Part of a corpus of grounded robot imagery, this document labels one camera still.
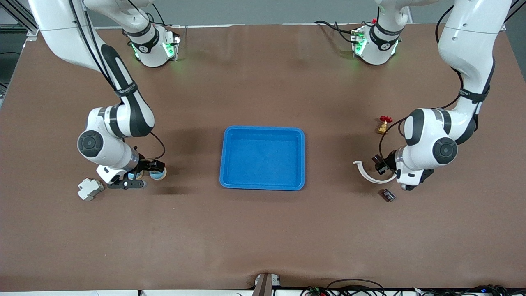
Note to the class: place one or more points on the blue desk bell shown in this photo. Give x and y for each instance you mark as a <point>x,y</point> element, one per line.
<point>157,176</point>
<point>135,176</point>

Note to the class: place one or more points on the dark electrolytic capacitor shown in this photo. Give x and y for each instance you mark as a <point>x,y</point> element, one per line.
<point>375,158</point>
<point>387,195</point>

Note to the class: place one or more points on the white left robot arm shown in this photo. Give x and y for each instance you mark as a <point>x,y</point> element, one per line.
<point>427,144</point>

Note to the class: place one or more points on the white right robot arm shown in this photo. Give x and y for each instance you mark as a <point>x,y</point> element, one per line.
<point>102,144</point>

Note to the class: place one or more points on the blue plastic tray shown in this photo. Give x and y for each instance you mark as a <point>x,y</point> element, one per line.
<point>263,158</point>

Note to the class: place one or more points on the white half-round pipe clamp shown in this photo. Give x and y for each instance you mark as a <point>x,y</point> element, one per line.
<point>370,177</point>

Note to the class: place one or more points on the white circuit breaker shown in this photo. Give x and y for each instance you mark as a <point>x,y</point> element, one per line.
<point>90,189</point>

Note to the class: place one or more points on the brown table cover sheet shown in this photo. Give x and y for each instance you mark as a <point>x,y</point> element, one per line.
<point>263,230</point>

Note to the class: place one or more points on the aluminium frame post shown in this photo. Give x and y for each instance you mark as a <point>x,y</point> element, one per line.
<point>32,35</point>

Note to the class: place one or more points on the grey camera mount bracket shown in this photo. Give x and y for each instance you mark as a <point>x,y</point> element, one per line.
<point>265,285</point>

